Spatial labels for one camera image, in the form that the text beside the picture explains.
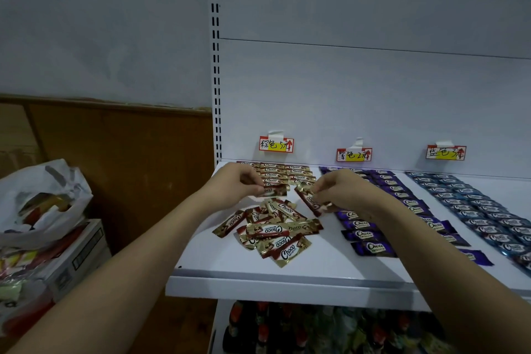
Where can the white metal shelf board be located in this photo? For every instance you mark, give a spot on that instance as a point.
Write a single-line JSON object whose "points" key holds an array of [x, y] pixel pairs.
{"points": [[249, 279]]}

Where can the rows of purple sweets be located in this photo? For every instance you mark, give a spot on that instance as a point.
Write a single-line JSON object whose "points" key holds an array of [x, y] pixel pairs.
{"points": [[369, 236]]}

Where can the colourful goods in cardboard box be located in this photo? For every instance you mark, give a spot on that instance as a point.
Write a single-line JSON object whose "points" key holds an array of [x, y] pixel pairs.
{"points": [[18, 270]]}

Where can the red yellow price label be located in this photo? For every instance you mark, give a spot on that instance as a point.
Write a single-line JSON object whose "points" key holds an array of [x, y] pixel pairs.
{"points": [[446, 152], [276, 144], [354, 154]]}

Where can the person's right forearm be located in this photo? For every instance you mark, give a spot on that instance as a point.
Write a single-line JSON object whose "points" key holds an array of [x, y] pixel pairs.
{"points": [[448, 279]]}

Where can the row of dark red-capped bottles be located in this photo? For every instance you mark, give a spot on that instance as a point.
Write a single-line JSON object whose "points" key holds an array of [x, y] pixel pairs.
{"points": [[265, 331]]}

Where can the neat rows of gold sweets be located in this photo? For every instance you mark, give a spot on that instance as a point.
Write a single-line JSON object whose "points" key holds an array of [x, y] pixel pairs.
{"points": [[286, 173]]}

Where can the person's left fingers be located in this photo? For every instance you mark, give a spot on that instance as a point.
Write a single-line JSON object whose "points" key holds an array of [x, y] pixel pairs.
{"points": [[255, 184]]}

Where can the person's right fingers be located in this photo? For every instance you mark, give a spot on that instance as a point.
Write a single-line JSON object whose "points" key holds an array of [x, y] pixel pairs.
{"points": [[321, 192]]}

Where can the rows of blue sweets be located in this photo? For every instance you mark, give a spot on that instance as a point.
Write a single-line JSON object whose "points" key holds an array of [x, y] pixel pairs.
{"points": [[477, 210]]}

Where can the gold brown candy packet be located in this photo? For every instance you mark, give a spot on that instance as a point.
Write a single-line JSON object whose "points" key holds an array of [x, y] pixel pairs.
{"points": [[277, 190], [309, 202]]}

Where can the white slotted shelf upright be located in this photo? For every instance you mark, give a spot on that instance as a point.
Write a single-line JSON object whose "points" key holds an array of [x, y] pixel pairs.
{"points": [[215, 55]]}

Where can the person's left hand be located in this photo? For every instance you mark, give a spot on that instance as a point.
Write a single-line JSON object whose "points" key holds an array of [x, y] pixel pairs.
{"points": [[230, 185]]}

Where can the loose pile of gold sweets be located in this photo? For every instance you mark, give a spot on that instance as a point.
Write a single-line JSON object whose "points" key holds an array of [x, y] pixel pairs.
{"points": [[273, 233]]}

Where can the person's right hand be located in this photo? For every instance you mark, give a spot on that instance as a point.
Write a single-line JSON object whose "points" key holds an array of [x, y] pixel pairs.
{"points": [[348, 192]]}

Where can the white shelf back panel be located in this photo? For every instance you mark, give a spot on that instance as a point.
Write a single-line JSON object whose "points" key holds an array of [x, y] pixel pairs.
{"points": [[373, 88]]}

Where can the heap of colourful snack bags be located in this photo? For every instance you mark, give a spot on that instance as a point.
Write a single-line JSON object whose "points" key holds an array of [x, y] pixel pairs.
{"points": [[373, 333]]}

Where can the white cardboard box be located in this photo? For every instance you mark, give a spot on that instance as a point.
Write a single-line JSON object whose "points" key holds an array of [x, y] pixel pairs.
{"points": [[79, 254]]}

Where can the person's left forearm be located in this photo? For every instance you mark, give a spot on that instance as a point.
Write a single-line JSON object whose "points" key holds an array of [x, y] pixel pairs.
{"points": [[124, 275]]}

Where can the white plastic bag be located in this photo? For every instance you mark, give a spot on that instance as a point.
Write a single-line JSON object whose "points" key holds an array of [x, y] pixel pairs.
{"points": [[45, 200]]}

